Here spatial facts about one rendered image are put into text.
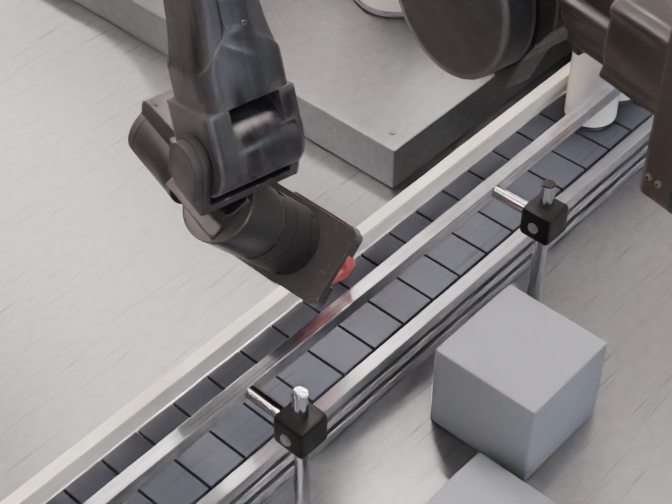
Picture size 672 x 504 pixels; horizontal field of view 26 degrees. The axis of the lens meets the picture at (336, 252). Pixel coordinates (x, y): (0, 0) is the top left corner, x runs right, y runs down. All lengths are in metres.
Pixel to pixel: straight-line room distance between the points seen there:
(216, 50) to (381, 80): 0.58
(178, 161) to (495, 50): 0.38
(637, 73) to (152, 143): 0.54
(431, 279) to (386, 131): 0.21
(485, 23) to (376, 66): 0.89
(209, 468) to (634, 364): 0.39
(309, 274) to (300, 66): 0.46
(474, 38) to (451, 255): 0.68
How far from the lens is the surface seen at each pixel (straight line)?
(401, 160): 1.42
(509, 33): 0.62
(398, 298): 1.26
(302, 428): 1.05
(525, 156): 1.28
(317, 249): 1.09
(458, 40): 0.65
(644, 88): 0.58
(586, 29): 0.61
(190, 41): 0.93
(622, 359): 1.31
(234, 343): 1.19
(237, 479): 1.14
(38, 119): 1.55
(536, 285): 1.28
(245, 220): 1.00
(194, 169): 0.95
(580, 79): 1.41
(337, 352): 1.22
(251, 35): 0.94
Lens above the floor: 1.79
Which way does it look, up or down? 45 degrees down
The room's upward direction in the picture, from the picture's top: straight up
